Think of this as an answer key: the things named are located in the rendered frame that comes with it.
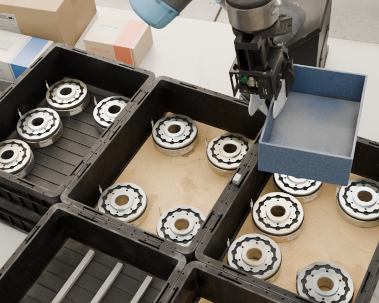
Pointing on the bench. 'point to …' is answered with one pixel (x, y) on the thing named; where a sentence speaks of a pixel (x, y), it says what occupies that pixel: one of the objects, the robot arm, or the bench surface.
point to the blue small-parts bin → (315, 127)
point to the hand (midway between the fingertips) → (272, 107)
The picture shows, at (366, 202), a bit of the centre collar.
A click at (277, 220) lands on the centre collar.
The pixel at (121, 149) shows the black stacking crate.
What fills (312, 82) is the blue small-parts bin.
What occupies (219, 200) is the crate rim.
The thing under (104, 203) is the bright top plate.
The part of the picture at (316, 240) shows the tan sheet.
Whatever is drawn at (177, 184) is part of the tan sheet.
